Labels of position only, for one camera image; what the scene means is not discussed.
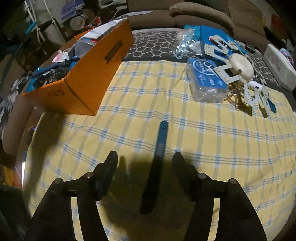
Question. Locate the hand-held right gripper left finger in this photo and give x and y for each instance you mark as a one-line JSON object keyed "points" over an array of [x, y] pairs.
{"points": [[106, 178]]}

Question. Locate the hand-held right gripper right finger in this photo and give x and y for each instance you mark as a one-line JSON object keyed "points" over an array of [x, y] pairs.
{"points": [[182, 176]]}

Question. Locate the blue bar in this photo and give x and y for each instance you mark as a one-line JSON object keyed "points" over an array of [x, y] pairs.
{"points": [[161, 143]]}

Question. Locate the clear plastic box blue label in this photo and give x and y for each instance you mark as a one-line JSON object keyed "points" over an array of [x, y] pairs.
{"points": [[203, 76]]}

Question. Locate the orange cardboard box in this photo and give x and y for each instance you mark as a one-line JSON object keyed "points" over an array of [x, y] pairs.
{"points": [[92, 69]]}

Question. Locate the clear plastic bag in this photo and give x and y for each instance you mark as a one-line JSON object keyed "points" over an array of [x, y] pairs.
{"points": [[185, 46]]}

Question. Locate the blue printed carton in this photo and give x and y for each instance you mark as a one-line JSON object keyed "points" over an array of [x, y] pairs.
{"points": [[205, 34]]}

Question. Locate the silver foil packet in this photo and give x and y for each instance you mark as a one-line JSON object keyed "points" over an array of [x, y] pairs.
{"points": [[85, 47]]}

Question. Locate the black grey patterned mat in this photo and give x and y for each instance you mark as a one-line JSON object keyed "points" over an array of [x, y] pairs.
{"points": [[152, 46]]}

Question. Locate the black remote controls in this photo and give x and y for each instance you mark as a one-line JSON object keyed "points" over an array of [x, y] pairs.
{"points": [[249, 48]]}

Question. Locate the white rectangular box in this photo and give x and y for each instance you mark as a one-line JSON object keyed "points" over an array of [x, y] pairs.
{"points": [[277, 62]]}

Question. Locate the round printed tin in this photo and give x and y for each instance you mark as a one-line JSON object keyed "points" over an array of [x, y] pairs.
{"points": [[76, 23]]}

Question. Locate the pastel round toy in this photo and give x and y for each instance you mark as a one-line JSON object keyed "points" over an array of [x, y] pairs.
{"points": [[288, 56]]}

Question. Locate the brown sofa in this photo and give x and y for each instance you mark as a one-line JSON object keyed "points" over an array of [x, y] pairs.
{"points": [[150, 18]]}

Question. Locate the brown sofa cushion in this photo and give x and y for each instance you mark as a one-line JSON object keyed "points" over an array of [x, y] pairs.
{"points": [[201, 14]]}

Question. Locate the white metal rack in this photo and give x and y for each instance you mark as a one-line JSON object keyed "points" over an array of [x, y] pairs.
{"points": [[52, 23]]}

